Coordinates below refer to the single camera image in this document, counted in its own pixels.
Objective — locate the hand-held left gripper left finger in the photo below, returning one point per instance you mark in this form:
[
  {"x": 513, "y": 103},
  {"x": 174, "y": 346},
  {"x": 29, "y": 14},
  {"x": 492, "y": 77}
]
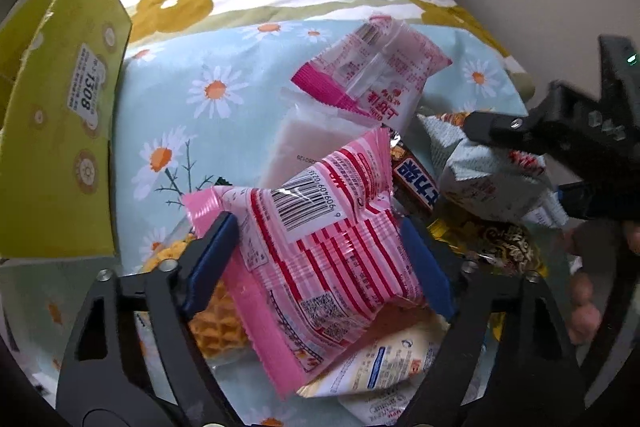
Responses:
[{"x": 216, "y": 251}]

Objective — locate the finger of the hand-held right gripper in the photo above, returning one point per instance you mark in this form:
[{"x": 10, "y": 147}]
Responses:
[
  {"x": 495, "y": 127},
  {"x": 585, "y": 202}
]

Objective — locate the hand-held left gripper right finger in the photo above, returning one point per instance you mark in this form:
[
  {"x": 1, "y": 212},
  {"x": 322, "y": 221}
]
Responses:
[{"x": 425, "y": 267}]

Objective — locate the pale blue patterned packet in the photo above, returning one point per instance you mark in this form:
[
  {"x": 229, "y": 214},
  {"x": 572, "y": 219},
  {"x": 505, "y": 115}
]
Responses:
[{"x": 480, "y": 177}]

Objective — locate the pink striped snack packet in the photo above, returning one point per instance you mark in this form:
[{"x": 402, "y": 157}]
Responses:
[{"x": 320, "y": 252}]

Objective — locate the white packet with magenta edge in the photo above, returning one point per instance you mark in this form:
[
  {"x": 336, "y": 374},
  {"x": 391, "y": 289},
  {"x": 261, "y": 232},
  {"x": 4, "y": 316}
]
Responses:
[{"x": 380, "y": 67}]

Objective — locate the green cardboard box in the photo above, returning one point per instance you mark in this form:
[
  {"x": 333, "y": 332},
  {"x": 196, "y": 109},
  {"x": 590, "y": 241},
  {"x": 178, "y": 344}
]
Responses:
[{"x": 60, "y": 117}]

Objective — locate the person's right hand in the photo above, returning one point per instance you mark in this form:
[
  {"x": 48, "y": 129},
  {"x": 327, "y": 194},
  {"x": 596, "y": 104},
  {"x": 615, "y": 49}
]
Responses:
[{"x": 582, "y": 307}]

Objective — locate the clear waffle snack packet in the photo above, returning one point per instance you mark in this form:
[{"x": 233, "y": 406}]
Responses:
[{"x": 220, "y": 332}]

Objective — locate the yellow patterned packet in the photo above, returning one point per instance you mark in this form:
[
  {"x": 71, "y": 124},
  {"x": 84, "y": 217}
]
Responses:
[{"x": 505, "y": 244}]

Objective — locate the brown chocolate bar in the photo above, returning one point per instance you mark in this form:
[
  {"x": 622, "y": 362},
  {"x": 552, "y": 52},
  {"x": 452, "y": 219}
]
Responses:
[{"x": 412, "y": 174}]

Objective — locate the white packet with blue label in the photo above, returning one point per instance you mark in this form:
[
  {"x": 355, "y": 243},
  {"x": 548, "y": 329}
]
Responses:
[{"x": 380, "y": 357}]

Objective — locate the pale pink translucent packet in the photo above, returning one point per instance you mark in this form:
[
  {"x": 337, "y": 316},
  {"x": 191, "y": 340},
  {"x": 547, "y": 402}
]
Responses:
[{"x": 310, "y": 142}]

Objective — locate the white packet with red print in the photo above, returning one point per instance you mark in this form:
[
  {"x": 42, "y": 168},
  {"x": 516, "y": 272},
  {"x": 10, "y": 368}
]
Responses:
[{"x": 380, "y": 407}]

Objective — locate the daisy print blanket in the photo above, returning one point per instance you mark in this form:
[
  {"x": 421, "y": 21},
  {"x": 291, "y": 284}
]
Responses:
[{"x": 200, "y": 77}]

